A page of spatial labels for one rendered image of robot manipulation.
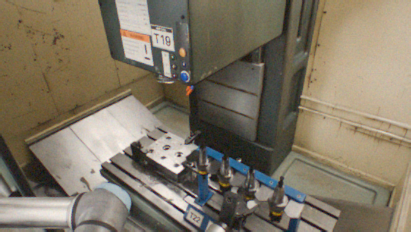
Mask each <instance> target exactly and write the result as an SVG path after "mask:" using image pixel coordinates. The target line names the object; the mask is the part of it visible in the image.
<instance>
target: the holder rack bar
mask: <svg viewBox="0 0 411 232"><path fill-rule="evenodd" d="M206 150H207V154H208V157H209V158H211V160H212V161H214V160H216V161H218V162H221V161H222V157H223V155H222V154H221V153H218V152H217V151H215V150H213V149H211V148H209V147H207V146H206ZM228 158H229V157H228ZM229 160H230V167H232V168H233V170H234V173H236V171H238V172H240V173H242V174H244V175H247V171H248V170H249V168H250V167H248V166H247V165H245V164H242V163H240V162H236V161H235V160H233V159H231V158H229ZM255 180H257V181H258V183H259V186H260V185H261V184H264V185H266V186H268V187H270V188H272V189H273V190H274V188H275V187H276V184H277V183H278V181H277V180H274V179H273V178H270V177H269V176H267V175H264V174H263V173H260V172H258V171H256V170H255ZM285 196H286V197H287V198H288V200H290V198H292V199H294V200H296V201H298V202H300V203H302V204H303V203H304V202H305V199H306V197H307V195H306V194H304V193H302V192H299V191H297V190H295V189H293V188H291V187H290V186H288V185H286V184H285Z"/></svg>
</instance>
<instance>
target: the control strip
mask: <svg viewBox="0 0 411 232"><path fill-rule="evenodd" d="M175 24H176V32H177V40H178V55H179V63H180V72H181V74H182V72H185V73H186V74H187V75H188V77H189V79H188V81H183V80H182V78H181V84H183V85H186V86H188V87H192V81H191V71H190V60H189V40H188V30H187V23H182V22H177V21H176V22H175ZM181 49H183V50H184V51H185V52H186V55H185V56H184V57H182V56H181V54H180V50H181ZM170 55H171V54H170ZM172 55H173V56H174V57H175V60H174V61H173V62H175V61H176V55H174V54H172ZM182 62H185V63H186V67H185V68H183V67H182ZM171 65H174V66H175V68H176V69H175V70H173V71H176V70H177V69H178V68H177V65H176V64H175V63H172V64H171ZM171 69H172V68H171Z"/></svg>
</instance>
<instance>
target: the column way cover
mask: <svg viewBox="0 0 411 232"><path fill-rule="evenodd" d="M264 66H265V64H264V63H260V65H255V64H252V60H249V59H243V58H241V59H239V60H237V61H236V62H234V63H233V64H232V65H229V66H228V67H226V68H225V69H223V70H221V71H218V72H217V73H215V74H214V75H212V76H210V77H208V78H207V79H205V80H203V81H202V82H200V83H199V84H197V85H196V86H195V87H196V98H197V101H198V114H199V119H200V120H203V121H205V122H207V123H210V124H212V125H214V126H218V127H220V128H223V129H225V130H227V131H230V132H233V133H234V134H237V135H239V136H240V137H243V138H246V139H248V140H251V141H253V142H254V140H255V139H256V130H257V122H258V117H259V109H260V100H261V93H262V89H263V73H264Z"/></svg>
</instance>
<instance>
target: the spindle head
mask: <svg viewBox="0 0 411 232"><path fill-rule="evenodd" d="M285 2H286V0H147V8H148V17H149V22H150V24H152V25H156V26H163V27H166V28H170V29H172V32H173V39H174V46H175V51H169V50H166V49H163V48H159V47H155V46H153V41H152V35H149V40H150V49H151V54H152V59H153V66H152V65H148V64H146V63H144V62H140V61H136V60H134V59H130V58H128V57H126V53H125V49H124V46H123V39H122V35H121V32H120V30H121V26H120V19H119V16H118V12H117V5H116V1H115V0H98V4H99V7H100V11H101V17H102V19H103V25H104V29H105V32H106V37H107V40H108V44H109V50H110V53H111V58H112V59H116V60H118V61H121V62H124V63H126V64H129V65H132V66H134V67H137V68H141V69H143V70H146V71H151V72H154V73H157V74H160V75H163V76H164V61H163V55H162V52H165V53H168V54H169V61H170V72H171V77H169V76H166V77H167V78H170V79H174V78H173V77H172V72H176V73H177V74H178V79H177V80H176V81H180V82H181V72H180V63H179V55H178V40H177V32H176V24H175V22H176V21H177V22H182V23H187V27H188V38H189V60H190V71H191V81H192V86H193V87H194V86H195V85H197V84H199V83H200V82H202V81H203V80H205V79H207V78H208V77H210V76H212V75H214V74H215V73H217V72H218V71H221V70H223V69H225V68H226V67H228V66H229V65H232V64H233V63H234V62H236V61H237V60H239V59H241V58H242V57H245V56H246V55H248V54H250V53H251V52H254V51H255V50H257V49H259V48H260V47H262V46H264V45H266V44H267V43H269V42H271V41H272V40H273V39H275V38H276V37H279V36H280V35H281V33H282V30H283V19H284V13H285ZM122 30H125V31H129V30H127V29H122ZM129 32H133V31H129ZM133 33H137V34H141V35H146V34H143V33H138V32H133ZM170 54H174V55H176V61H175V62H173V61H172V60H171V59H170ZM172 63H175V64H176V65H177V68H178V69H177V70H176V71H173V70H172V69H171V64H172Z"/></svg>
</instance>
